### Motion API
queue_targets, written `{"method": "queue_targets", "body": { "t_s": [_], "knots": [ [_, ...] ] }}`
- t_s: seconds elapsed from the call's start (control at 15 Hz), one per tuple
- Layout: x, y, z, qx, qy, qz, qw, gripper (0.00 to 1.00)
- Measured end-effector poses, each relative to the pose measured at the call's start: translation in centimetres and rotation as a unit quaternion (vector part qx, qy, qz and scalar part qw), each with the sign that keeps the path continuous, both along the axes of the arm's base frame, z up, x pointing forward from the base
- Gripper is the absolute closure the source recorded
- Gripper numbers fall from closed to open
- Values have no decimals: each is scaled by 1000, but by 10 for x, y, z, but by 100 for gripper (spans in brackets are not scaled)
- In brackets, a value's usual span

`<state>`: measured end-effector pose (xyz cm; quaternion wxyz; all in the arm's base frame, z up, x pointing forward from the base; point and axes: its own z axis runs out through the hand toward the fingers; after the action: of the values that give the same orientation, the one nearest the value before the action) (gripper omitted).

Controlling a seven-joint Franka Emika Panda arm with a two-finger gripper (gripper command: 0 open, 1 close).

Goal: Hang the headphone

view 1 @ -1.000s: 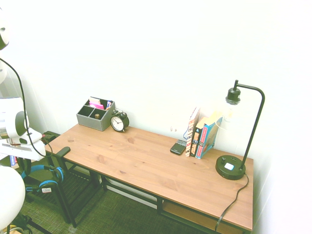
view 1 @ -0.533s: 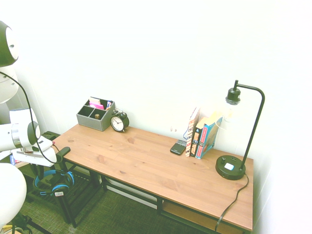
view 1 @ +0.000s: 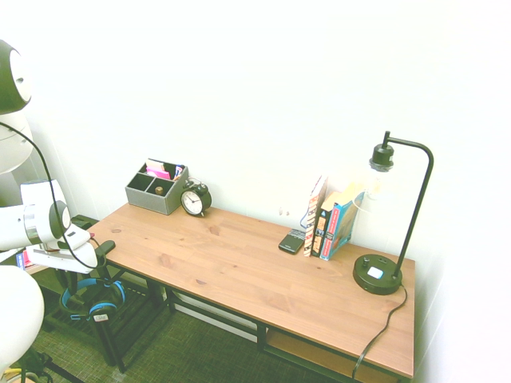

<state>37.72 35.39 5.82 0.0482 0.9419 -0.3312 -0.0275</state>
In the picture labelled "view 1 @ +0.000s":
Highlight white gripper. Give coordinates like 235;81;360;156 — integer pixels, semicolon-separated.
27;240;100;298

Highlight blue and black headphones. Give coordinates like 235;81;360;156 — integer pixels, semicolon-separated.
59;276;127;323

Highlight black headphone hanger clamp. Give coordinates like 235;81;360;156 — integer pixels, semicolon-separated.
92;240;117;288

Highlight red cover book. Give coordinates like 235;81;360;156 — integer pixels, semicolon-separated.
15;249;40;273

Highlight small black box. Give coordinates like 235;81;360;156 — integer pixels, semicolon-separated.
70;215;99;231

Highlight black side chair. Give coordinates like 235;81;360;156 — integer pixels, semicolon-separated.
27;215;173;334

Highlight grey fabric desk organizer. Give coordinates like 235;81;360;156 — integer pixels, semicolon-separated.
125;157;189;217

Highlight pink sticky notes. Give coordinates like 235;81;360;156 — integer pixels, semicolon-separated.
145;159;172;180

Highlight black alarm clock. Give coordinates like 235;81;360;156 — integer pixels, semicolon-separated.
180;176;213;218

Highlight white red patterned book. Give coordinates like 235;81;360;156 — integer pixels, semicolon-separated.
303;174;329;258

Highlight wooden lower desk shelf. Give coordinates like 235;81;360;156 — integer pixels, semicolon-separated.
264;330;402;383

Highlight black spine book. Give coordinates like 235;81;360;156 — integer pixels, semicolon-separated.
310;181;356;259

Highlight blue cover book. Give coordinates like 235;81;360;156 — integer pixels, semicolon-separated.
320;190;366;262

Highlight black desk lamp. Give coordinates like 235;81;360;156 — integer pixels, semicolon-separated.
352;130;434;297

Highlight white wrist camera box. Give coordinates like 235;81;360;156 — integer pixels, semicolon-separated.
65;225;95;249

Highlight dark equipment with yellow cable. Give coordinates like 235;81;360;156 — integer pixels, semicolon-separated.
0;349;55;383

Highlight wooden desk with black frame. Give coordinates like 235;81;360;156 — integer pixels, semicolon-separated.
85;255;413;383

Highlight black lamp power cable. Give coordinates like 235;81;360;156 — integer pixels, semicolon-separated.
351;282;409;380

